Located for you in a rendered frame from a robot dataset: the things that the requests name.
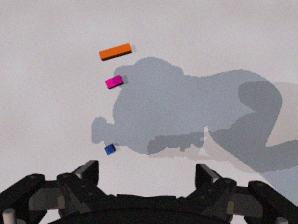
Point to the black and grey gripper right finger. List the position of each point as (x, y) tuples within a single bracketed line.
[(243, 201)]

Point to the small blue block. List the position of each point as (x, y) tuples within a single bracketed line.
[(110, 149)]

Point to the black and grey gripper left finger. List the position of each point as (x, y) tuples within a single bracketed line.
[(16, 201)]

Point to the orange rod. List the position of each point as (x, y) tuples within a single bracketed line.
[(115, 52)]

